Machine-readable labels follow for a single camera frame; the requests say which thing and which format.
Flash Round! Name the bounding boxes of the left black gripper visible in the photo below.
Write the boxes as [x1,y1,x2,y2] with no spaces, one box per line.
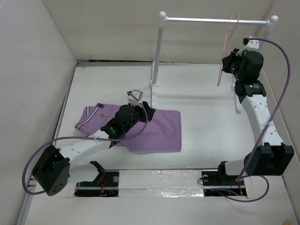
[123,101,154,133]

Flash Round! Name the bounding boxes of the purple trousers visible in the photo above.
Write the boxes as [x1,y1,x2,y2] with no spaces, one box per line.
[75,103,182,152]

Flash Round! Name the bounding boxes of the pink wire hanger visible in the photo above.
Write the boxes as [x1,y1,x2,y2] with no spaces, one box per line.
[217,23,238,87]

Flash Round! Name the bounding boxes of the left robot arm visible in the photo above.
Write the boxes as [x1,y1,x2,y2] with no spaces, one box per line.
[31,101,156,196]

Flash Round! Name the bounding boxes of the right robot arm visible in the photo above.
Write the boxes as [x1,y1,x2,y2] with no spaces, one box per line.
[217,48,294,185]

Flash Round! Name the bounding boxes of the white clothes rack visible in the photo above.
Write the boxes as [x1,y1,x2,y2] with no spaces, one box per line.
[149,11,279,114]

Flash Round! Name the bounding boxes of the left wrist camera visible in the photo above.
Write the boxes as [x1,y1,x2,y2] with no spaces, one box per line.
[127,90,143,107]

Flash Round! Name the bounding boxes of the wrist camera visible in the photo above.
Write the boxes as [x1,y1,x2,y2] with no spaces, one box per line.
[127,90,143,107]
[242,36,259,52]

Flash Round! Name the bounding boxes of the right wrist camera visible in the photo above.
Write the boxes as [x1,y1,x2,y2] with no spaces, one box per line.
[242,36,259,52]

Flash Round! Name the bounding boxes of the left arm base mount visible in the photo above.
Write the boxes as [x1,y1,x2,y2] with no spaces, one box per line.
[74,161,120,197]

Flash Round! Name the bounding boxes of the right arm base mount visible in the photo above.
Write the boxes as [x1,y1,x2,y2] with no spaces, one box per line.
[198,161,247,197]

